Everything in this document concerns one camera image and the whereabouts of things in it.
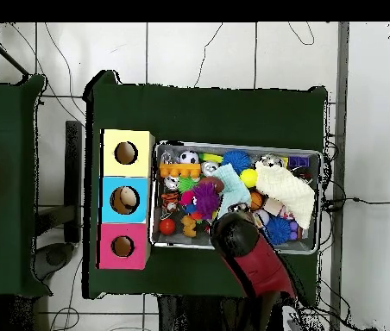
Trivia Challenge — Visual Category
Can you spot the grey stand base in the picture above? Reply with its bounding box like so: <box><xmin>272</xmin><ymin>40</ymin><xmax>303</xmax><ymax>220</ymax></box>
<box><xmin>32</xmin><ymin>241</ymin><xmax>76</xmax><ymax>282</ymax></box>

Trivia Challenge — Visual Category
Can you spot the yellow smooth ball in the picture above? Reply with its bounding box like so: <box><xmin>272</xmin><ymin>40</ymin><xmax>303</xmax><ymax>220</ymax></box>
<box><xmin>239</xmin><ymin>168</ymin><xmax>259</xmax><ymax>190</ymax></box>

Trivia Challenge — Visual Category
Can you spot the dark green side table cloth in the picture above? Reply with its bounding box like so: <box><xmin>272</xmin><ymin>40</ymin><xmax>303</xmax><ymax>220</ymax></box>
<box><xmin>0</xmin><ymin>75</ymin><xmax>53</xmax><ymax>297</ymax></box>

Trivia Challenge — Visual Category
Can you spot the black power cable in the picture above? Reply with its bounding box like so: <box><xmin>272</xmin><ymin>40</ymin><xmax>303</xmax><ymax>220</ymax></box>
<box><xmin>322</xmin><ymin>196</ymin><xmax>390</xmax><ymax>212</ymax></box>

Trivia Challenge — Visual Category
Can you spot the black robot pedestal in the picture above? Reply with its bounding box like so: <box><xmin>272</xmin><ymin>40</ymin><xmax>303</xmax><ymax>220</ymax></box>
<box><xmin>156</xmin><ymin>295</ymin><xmax>251</xmax><ymax>331</ymax></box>

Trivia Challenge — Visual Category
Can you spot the shallow wire mesh bin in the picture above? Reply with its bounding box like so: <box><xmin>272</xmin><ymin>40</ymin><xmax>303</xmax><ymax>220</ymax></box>
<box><xmin>148</xmin><ymin>139</ymin><xmax>323</xmax><ymax>255</ymax></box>

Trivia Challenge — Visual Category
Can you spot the red smooth ball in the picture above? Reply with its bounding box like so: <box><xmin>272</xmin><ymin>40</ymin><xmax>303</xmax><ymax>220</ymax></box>
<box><xmin>159</xmin><ymin>218</ymin><xmax>177</xmax><ymax>236</ymax></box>

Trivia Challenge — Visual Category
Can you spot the orange toy building block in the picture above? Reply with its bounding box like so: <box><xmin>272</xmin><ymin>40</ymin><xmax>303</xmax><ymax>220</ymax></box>
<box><xmin>159</xmin><ymin>162</ymin><xmax>202</xmax><ymax>179</ymax></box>

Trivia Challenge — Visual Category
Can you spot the wooden box with three holes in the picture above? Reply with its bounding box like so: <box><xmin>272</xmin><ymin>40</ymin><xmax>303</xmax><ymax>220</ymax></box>
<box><xmin>96</xmin><ymin>128</ymin><xmax>156</xmax><ymax>271</ymax></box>

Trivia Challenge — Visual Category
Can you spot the cream waffle cloth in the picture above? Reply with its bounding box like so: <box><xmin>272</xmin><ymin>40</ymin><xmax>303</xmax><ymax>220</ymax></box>
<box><xmin>254</xmin><ymin>160</ymin><xmax>316</xmax><ymax>230</ymax></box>

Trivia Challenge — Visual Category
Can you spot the black and white soccer ball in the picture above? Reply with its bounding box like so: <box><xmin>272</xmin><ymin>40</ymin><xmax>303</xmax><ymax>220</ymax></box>
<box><xmin>179</xmin><ymin>150</ymin><xmax>200</xmax><ymax>166</ymax></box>

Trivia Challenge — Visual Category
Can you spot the blue spiky rubber ball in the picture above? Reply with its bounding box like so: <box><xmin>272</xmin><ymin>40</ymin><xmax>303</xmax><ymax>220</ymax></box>
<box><xmin>265</xmin><ymin>215</ymin><xmax>293</xmax><ymax>247</ymax></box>
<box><xmin>221</xmin><ymin>149</ymin><xmax>252</xmax><ymax>175</ymax></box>

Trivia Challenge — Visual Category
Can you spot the purple spiky rubber ball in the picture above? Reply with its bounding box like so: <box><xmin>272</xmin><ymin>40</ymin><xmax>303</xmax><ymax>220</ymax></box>
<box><xmin>192</xmin><ymin>182</ymin><xmax>221</xmax><ymax>221</ymax></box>

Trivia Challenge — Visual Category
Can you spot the brown toy football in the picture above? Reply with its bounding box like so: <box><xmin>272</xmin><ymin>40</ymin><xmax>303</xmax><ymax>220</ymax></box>
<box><xmin>199</xmin><ymin>176</ymin><xmax>225</xmax><ymax>194</ymax></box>

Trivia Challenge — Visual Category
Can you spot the light teal waffle cloth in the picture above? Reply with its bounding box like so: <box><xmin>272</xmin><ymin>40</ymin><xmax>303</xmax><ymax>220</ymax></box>
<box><xmin>211</xmin><ymin>163</ymin><xmax>252</xmax><ymax>219</ymax></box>

